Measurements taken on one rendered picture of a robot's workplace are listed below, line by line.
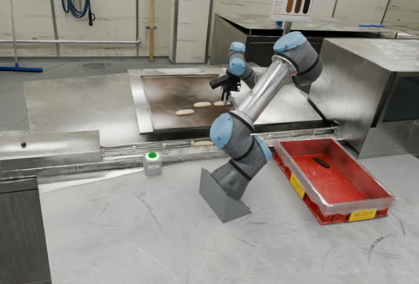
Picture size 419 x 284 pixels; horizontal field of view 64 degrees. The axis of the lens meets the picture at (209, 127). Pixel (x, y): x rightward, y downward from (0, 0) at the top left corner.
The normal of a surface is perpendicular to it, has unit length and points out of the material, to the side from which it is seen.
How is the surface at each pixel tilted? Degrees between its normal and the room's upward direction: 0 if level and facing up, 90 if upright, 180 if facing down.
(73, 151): 0
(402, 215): 0
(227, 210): 90
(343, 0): 90
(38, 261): 90
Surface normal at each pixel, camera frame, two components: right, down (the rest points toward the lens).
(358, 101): -0.95, 0.07
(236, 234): 0.10, -0.87
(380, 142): 0.30, 0.49
